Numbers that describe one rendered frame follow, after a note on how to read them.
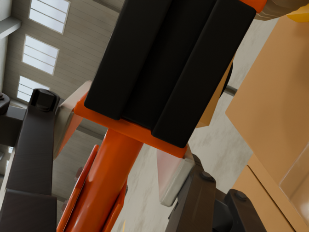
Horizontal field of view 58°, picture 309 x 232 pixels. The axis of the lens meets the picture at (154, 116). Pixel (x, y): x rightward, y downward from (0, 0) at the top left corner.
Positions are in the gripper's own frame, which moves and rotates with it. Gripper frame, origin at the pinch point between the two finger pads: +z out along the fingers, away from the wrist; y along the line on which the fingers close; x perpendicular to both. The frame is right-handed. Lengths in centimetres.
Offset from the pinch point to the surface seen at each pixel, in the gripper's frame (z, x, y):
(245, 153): 186, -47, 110
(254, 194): 64, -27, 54
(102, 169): -2.9, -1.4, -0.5
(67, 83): 983, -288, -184
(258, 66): 17.7, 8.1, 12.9
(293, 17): 12.9, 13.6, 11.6
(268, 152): 5.7, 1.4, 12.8
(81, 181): -2.3, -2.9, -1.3
